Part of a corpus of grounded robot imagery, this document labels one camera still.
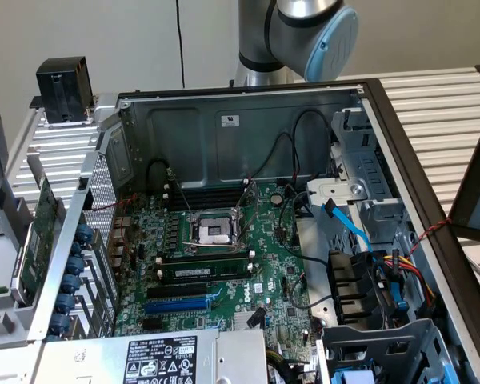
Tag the grey metal disk bay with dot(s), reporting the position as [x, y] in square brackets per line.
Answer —
[368, 168]

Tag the dark framed panel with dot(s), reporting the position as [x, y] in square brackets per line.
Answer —
[470, 188]

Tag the green graphics card black shroud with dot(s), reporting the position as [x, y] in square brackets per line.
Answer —
[40, 232]

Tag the blue plastic drive rail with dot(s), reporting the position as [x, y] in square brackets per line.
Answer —
[352, 377]

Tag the long black expansion slot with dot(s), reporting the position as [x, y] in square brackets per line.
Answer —
[176, 291]

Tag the blue card retention clip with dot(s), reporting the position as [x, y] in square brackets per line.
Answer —
[77, 248]
[86, 234]
[60, 323]
[70, 284]
[76, 266]
[65, 303]

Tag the silver CPU socket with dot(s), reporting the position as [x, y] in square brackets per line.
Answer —
[214, 232]

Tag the round coin battery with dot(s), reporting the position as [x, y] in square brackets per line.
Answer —
[277, 199]

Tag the black plastic box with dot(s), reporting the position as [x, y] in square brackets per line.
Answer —
[62, 92]

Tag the thin metal locking lever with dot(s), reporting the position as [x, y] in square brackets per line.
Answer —
[208, 245]
[180, 191]

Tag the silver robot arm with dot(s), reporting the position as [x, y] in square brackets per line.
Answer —
[288, 32]

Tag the short black expansion slot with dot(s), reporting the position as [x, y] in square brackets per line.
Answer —
[152, 324]

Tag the open grey PC case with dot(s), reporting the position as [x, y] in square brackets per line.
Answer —
[184, 152]

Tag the white sticker label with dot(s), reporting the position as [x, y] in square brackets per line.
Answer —
[230, 121]

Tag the black plastic fan shroud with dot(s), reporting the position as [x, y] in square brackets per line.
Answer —
[352, 288]

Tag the metal rear port block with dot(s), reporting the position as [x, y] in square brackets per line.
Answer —
[120, 248]

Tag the green Dell motherboard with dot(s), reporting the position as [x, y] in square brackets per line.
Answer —
[272, 248]

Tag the grey power supply with label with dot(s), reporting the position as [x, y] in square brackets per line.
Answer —
[104, 356]

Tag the silver finned heat sink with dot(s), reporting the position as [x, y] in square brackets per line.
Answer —
[240, 320]

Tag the grey metal drive cage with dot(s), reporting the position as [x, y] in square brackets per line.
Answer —
[384, 344]

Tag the grey parts rack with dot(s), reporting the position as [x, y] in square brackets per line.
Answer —
[0, 260]

